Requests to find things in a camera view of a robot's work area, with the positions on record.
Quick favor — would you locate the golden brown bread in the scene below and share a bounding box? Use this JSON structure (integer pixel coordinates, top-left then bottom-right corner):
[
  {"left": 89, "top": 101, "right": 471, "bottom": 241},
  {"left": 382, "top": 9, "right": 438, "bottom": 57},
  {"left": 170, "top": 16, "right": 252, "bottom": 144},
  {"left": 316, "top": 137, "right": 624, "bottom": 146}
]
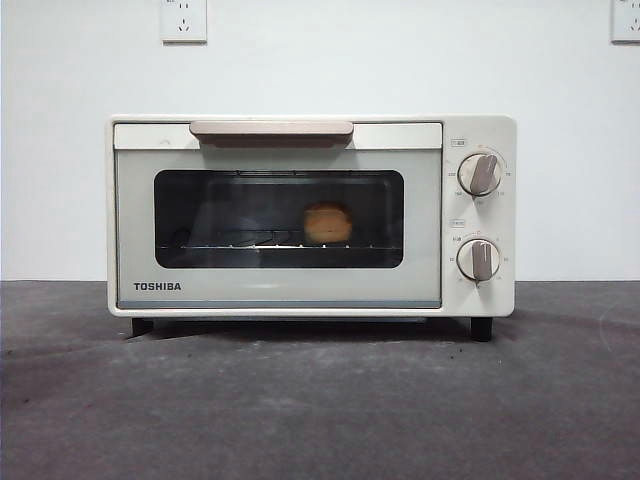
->
[{"left": 303, "top": 201, "right": 355, "bottom": 245}]

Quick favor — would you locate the oven door with beige handle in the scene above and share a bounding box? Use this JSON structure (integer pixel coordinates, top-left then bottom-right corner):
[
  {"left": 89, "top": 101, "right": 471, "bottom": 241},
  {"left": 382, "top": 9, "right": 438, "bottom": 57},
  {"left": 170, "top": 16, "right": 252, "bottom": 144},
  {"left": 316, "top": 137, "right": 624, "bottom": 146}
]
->
[{"left": 113, "top": 120, "right": 444, "bottom": 310}]

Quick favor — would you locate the cream oven timer knob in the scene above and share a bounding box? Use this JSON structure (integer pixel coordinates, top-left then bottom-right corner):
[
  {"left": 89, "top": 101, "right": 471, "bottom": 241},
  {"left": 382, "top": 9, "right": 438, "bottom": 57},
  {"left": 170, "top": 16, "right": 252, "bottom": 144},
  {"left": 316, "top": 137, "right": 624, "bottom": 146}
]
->
[{"left": 457, "top": 237, "right": 502, "bottom": 282}]

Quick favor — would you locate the cream oven temperature knob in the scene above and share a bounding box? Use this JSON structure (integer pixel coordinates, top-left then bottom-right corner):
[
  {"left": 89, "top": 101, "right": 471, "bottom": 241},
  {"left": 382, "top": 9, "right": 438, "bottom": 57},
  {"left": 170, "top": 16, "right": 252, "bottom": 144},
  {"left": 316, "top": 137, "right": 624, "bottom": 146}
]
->
[{"left": 457, "top": 153, "right": 504, "bottom": 197}]

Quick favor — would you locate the white Toshiba toaster oven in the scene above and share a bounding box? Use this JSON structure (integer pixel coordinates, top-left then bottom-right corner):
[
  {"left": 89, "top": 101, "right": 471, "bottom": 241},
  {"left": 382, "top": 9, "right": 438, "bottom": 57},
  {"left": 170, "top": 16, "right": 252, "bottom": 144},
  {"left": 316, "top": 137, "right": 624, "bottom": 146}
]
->
[{"left": 104, "top": 113, "right": 518, "bottom": 342}]

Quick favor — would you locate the metal wire oven rack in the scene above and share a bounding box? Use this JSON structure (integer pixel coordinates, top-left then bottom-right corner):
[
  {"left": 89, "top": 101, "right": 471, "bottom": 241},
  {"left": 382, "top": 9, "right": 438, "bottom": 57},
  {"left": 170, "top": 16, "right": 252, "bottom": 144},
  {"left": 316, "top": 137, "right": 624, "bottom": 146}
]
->
[{"left": 155, "top": 230, "right": 404, "bottom": 250}]

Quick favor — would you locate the white wall socket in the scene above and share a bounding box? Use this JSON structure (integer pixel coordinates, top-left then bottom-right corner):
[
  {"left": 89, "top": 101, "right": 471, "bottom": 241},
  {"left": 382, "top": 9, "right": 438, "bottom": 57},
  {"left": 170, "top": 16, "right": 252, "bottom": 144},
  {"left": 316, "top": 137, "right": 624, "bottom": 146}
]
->
[
  {"left": 609, "top": 0, "right": 640, "bottom": 44},
  {"left": 159, "top": 0, "right": 208, "bottom": 44}
]

